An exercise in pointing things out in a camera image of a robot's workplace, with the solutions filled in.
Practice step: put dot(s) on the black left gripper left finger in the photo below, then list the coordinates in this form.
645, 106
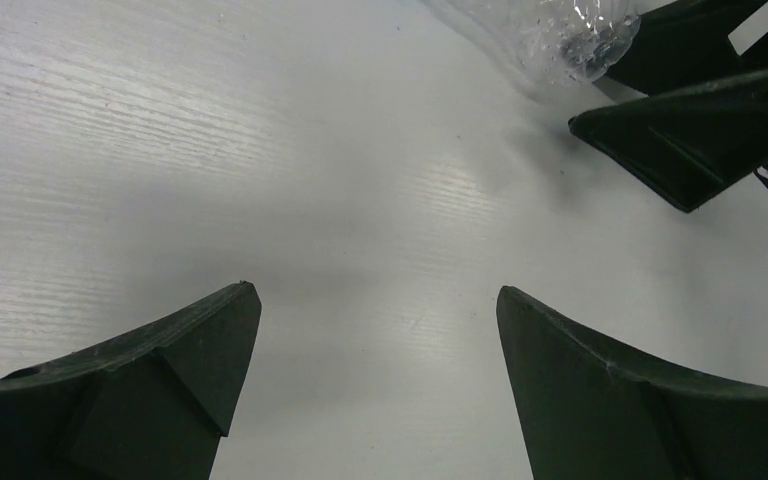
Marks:
152, 403

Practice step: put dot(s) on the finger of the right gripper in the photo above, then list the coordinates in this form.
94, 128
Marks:
685, 43
688, 145

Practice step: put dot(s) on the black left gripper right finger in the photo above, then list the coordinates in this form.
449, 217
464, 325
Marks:
593, 407

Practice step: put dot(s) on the clear bottle blue white label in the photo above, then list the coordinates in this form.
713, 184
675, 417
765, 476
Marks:
561, 42

